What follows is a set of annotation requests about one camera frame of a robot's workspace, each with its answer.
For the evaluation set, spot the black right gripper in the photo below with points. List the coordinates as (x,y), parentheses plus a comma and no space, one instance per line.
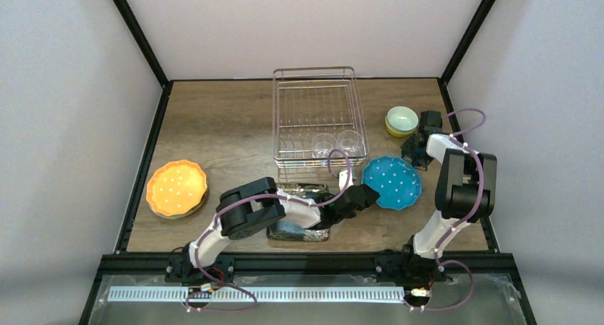
(417,147)

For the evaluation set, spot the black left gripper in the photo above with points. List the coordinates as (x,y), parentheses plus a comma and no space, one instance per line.
(360,196)

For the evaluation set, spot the yellow green bowl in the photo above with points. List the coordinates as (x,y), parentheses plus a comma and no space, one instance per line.
(397,132)

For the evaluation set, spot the pale green glass bowl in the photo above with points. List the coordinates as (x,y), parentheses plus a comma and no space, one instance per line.
(402,118)

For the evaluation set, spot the blue polka dot plate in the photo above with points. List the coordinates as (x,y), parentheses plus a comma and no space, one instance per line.
(397,181)

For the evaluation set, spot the small clear plastic cup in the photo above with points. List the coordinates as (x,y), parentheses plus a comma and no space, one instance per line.
(322,144)

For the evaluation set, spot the metal wire dish rack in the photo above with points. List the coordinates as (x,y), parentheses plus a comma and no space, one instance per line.
(309,101)

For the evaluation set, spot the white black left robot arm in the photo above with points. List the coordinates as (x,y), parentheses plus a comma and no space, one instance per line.
(251,208)

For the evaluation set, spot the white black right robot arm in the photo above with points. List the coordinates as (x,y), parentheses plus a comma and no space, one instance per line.
(465,191)

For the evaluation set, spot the black floral square plate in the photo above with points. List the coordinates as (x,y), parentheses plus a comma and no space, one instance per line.
(290,231)

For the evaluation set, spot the orange polka dot plate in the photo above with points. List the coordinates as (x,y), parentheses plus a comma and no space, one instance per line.
(177,189)

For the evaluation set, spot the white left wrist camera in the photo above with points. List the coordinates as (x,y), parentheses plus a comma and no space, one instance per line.
(346,178)

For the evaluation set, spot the black aluminium frame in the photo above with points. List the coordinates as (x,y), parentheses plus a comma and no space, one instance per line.
(385,265)

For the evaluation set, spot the white slotted cable duct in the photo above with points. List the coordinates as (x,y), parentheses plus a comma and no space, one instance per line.
(259,294)

